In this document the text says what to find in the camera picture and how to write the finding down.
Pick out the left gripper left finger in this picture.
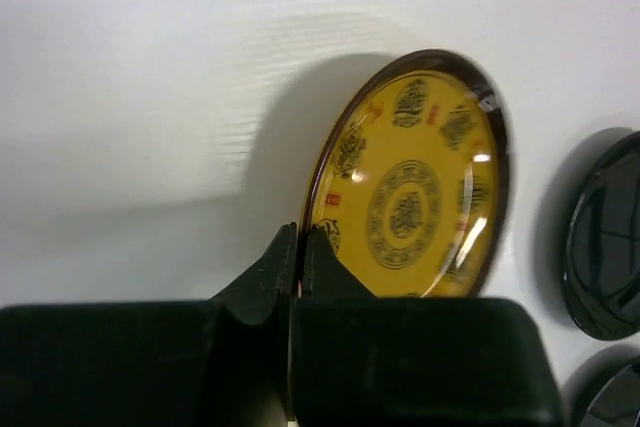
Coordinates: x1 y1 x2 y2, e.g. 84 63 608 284
213 222 298 325

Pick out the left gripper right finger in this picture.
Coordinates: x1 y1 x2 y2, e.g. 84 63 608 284
300 227 374 299

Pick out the yellow patterned plate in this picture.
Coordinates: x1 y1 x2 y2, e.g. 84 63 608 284
300 49 511 298

